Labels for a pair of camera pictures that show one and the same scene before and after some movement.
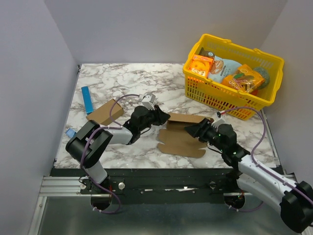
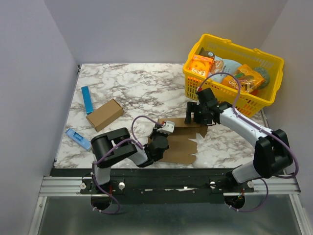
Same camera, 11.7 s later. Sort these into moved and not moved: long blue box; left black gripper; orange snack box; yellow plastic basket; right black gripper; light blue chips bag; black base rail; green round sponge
Moved: right black gripper; left black gripper
Not moved: black base rail; yellow plastic basket; long blue box; green round sponge; orange snack box; light blue chips bag
